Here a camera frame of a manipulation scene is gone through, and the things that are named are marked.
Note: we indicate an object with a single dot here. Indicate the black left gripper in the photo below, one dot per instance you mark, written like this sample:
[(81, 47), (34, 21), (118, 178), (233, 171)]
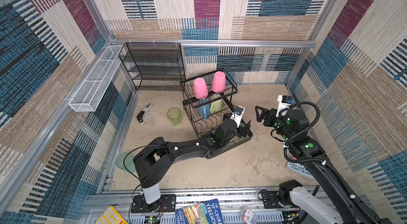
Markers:
[(244, 133)]

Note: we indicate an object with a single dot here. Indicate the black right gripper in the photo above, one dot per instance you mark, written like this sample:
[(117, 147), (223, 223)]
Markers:
[(270, 119)]

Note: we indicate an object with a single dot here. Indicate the light green ceramic mug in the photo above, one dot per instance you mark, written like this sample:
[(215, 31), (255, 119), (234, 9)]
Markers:
[(216, 106)]

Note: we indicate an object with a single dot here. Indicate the white blue-handled mug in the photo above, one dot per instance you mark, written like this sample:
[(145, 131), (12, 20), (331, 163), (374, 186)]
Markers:
[(204, 109)]

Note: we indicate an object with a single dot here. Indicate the pink plastic cup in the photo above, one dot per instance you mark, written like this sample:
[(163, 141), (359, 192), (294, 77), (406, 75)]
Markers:
[(219, 82), (200, 88)]

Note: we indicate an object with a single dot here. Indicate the teal cup behind arm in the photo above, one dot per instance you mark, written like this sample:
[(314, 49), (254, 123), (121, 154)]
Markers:
[(124, 161)]

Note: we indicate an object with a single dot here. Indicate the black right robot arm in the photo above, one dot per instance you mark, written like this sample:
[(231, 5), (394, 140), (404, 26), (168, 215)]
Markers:
[(293, 125)]

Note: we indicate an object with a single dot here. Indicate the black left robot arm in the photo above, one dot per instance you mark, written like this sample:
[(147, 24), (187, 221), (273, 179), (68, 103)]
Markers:
[(155, 159)]

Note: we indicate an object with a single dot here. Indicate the black two-tier dish rack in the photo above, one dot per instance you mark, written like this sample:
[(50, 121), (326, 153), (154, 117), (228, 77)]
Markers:
[(218, 123)]

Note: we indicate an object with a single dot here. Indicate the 143-storey treehouse book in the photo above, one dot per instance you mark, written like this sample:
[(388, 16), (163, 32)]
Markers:
[(299, 169)]

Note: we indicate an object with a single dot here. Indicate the green glass cup far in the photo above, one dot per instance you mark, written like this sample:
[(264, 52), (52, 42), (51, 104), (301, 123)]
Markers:
[(174, 115)]

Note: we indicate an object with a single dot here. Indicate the small clear plastic box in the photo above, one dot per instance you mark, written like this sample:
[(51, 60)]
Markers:
[(248, 216)]

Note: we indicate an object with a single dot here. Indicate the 91-storey treehouse book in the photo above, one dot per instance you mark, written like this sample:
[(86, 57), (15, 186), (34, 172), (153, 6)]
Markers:
[(208, 212)]

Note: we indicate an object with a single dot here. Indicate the grey black stapler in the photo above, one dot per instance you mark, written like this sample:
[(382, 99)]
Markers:
[(144, 113)]

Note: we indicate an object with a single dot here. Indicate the black mesh shelf unit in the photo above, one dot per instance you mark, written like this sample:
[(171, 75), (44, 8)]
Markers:
[(154, 66)]

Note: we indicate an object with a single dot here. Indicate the yellow patterned card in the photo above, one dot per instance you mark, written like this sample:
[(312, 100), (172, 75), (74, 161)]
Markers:
[(111, 216)]

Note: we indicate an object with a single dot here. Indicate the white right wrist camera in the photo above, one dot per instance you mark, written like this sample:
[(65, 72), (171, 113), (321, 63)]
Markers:
[(284, 102)]

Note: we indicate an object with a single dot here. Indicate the white wire mesh basket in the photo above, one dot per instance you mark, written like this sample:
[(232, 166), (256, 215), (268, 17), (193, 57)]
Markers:
[(94, 87)]

